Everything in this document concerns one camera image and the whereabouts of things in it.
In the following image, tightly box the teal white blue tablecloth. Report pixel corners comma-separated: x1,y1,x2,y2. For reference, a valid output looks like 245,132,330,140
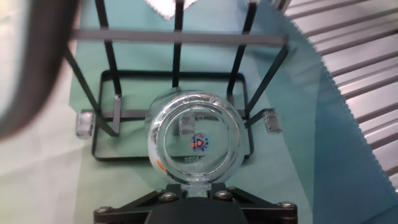
0,0,398,224

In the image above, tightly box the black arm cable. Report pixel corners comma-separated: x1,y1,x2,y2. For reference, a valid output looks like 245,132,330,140
0,0,80,141

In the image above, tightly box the black wire cup rack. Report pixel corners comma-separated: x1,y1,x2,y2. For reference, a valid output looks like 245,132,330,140
63,0,290,162

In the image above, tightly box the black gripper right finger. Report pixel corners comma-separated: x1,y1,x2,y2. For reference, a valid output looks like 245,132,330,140
211,183,299,224

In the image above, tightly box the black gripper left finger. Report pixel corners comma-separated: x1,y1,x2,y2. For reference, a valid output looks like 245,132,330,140
93,183,188,224

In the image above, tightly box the clear glass cup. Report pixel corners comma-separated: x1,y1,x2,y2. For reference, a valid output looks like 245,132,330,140
144,86,248,198

